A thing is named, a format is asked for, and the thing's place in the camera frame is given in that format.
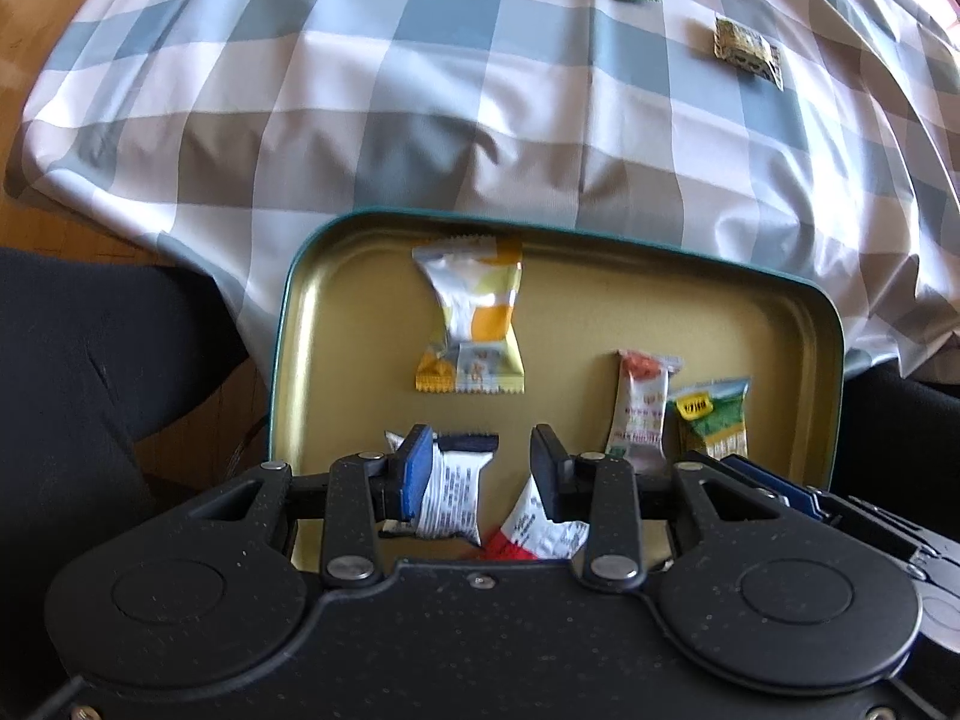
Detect slim white and red packet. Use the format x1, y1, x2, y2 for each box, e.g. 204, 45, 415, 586
606, 350, 685, 477

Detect brown patterned snack packet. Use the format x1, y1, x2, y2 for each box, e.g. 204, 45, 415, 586
712, 15, 785, 89

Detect person's right leg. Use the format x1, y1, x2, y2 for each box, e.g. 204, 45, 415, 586
829, 360, 960, 518

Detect checked tablecloth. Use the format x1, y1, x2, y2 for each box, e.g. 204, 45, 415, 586
4, 0, 960, 380

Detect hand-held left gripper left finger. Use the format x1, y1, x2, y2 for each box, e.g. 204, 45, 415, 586
187, 424, 436, 590

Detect person's leg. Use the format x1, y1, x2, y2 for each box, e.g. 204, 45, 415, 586
829, 360, 960, 518
0, 246, 271, 616

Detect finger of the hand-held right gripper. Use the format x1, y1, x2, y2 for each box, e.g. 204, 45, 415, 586
765, 476, 833, 522
705, 452, 796, 492

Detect green packet with yellow label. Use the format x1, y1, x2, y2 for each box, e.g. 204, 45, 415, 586
667, 377, 752, 464

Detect black and white snack packet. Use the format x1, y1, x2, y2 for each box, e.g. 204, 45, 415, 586
382, 427, 502, 547

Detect red and white snack packet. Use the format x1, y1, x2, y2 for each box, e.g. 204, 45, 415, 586
480, 480, 593, 563

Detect braided grey cable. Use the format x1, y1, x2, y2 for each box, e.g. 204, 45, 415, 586
225, 412, 269, 481

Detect green tin with gold inside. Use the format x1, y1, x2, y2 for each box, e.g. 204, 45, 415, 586
266, 208, 845, 563

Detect person's left leg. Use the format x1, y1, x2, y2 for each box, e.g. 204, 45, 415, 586
0, 246, 271, 616

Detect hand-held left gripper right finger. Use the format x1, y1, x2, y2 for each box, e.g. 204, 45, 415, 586
531, 426, 785, 592

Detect yellow and white snack packet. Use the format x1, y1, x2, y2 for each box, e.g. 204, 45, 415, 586
411, 235, 526, 395

